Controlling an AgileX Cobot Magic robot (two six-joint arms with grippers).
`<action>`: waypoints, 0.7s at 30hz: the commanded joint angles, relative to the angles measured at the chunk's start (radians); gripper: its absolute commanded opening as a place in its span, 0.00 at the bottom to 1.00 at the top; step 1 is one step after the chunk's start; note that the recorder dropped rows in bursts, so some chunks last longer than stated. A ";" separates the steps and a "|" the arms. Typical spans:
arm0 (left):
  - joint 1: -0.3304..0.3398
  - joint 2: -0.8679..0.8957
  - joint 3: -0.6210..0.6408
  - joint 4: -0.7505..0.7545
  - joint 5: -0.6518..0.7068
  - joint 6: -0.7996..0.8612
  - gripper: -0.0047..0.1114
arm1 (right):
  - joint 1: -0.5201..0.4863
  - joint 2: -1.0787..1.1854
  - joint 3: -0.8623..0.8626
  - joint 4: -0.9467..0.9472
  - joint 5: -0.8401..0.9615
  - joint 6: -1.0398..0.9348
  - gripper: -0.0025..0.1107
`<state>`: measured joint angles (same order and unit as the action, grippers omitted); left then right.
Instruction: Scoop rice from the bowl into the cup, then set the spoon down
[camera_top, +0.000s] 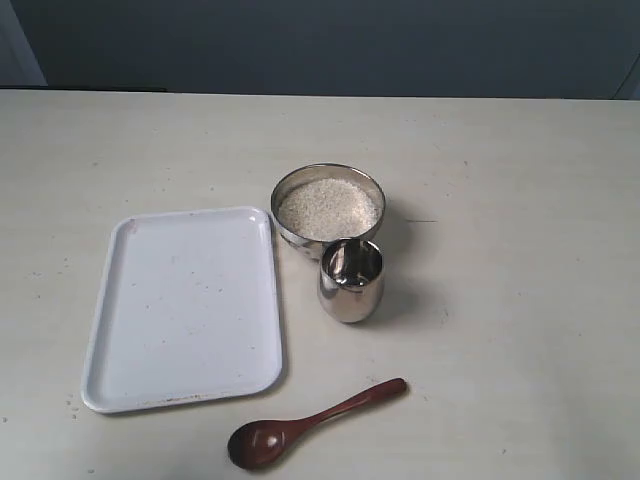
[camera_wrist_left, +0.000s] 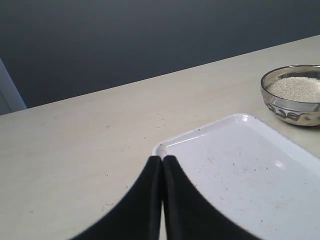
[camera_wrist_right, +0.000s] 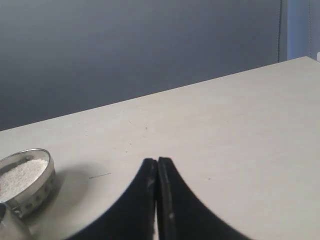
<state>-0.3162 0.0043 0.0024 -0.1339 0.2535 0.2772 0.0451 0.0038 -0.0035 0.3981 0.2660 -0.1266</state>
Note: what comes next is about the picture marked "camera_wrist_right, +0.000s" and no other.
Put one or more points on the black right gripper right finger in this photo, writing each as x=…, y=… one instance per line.
x=181, y=215

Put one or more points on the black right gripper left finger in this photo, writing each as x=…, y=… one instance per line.
x=132, y=216

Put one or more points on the steel bowl of rice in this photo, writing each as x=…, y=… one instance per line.
x=26, y=180

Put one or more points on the steel cup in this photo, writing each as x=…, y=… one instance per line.
x=11, y=227

